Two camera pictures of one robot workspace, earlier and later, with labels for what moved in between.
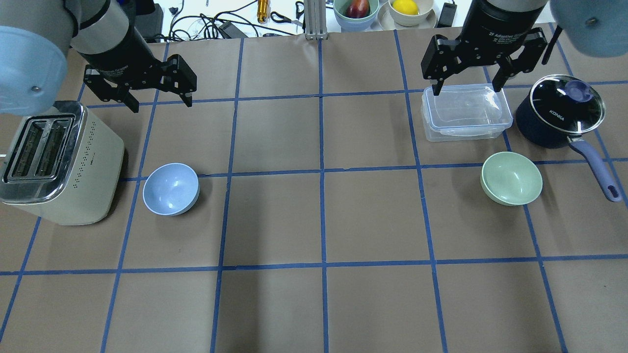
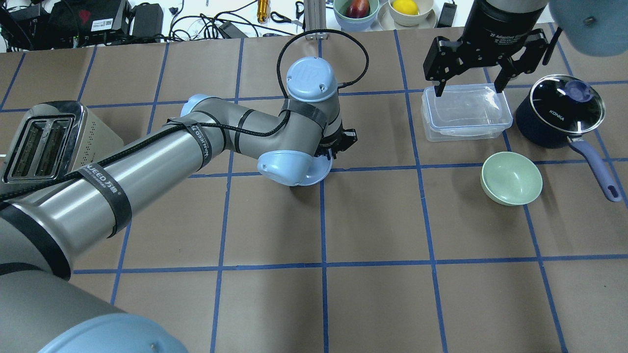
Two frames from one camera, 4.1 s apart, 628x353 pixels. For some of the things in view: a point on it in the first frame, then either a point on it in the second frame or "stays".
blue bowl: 170,189 → 320,167
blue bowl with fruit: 355,15 stays
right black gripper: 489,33 stays
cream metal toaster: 62,164 stays
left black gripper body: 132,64 → 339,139
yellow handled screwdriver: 263,11 stays
